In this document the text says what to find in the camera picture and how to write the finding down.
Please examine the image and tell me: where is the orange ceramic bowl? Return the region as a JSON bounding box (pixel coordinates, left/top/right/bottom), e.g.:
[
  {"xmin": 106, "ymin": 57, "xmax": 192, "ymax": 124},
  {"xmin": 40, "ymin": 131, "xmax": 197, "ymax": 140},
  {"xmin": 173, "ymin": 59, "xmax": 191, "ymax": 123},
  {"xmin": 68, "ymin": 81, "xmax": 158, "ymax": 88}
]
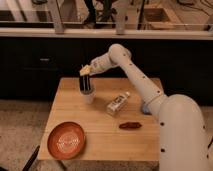
[{"xmin": 47, "ymin": 122, "xmax": 86, "ymax": 160}]

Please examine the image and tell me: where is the blue object behind arm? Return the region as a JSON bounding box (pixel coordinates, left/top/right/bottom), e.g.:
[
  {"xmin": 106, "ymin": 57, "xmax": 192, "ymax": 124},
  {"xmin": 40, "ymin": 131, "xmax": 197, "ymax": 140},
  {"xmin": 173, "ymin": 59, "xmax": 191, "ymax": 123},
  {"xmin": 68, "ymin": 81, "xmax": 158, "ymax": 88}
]
[{"xmin": 142, "ymin": 104, "xmax": 151, "ymax": 115}]

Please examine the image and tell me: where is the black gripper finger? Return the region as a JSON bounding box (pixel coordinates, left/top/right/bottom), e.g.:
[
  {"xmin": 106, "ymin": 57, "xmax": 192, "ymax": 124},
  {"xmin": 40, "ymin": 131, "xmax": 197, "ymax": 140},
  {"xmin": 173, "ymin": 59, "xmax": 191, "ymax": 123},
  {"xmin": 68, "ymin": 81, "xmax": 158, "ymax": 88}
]
[
  {"xmin": 85, "ymin": 75, "xmax": 91, "ymax": 91},
  {"xmin": 79, "ymin": 76, "xmax": 85, "ymax": 91}
]

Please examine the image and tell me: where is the wooden table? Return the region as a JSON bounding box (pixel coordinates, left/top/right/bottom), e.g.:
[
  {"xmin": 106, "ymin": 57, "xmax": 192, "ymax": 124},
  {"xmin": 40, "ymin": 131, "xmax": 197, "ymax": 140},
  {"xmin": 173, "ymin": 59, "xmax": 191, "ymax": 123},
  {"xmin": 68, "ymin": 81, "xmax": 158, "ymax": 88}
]
[{"xmin": 38, "ymin": 78, "xmax": 159, "ymax": 161}]

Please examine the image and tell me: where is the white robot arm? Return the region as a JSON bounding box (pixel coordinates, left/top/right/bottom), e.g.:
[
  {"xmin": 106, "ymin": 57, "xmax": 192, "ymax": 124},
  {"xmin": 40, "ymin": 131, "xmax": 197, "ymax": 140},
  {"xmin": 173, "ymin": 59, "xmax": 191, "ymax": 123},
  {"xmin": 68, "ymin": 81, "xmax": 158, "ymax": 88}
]
[{"xmin": 80, "ymin": 44, "xmax": 211, "ymax": 171}]

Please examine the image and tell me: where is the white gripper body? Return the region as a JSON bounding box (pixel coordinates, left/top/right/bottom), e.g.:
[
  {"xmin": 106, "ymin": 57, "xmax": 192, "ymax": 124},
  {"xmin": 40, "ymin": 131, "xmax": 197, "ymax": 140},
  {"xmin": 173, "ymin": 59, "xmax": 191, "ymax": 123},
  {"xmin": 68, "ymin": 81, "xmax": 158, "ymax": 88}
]
[{"xmin": 79, "ymin": 54, "xmax": 112, "ymax": 76}]

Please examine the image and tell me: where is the dark red eraser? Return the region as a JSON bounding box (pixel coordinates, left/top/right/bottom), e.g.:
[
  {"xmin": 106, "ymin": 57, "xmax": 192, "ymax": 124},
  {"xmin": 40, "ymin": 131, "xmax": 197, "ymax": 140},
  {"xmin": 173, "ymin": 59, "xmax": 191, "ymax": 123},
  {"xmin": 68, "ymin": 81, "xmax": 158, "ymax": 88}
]
[{"xmin": 119, "ymin": 122, "xmax": 142, "ymax": 130}]

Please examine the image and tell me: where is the clear plastic bottle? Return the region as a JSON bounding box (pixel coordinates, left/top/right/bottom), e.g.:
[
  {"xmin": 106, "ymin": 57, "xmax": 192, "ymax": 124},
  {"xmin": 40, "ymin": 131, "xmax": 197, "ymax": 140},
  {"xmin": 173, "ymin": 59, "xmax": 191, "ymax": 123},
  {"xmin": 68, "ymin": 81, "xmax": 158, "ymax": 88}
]
[{"xmin": 106, "ymin": 92, "xmax": 130, "ymax": 116}]

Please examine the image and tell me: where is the black chair edge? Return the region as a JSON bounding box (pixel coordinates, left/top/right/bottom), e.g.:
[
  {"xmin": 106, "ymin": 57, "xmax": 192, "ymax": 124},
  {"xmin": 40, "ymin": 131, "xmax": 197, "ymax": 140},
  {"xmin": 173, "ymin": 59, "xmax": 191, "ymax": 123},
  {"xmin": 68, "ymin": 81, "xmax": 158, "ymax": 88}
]
[{"xmin": 22, "ymin": 146, "xmax": 40, "ymax": 171}]

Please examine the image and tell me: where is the white railing ledge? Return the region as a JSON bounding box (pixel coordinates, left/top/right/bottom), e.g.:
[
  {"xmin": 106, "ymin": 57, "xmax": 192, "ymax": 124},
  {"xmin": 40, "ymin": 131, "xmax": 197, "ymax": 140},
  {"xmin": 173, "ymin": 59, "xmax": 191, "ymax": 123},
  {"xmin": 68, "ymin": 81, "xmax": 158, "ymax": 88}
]
[{"xmin": 0, "ymin": 27, "xmax": 213, "ymax": 40}]

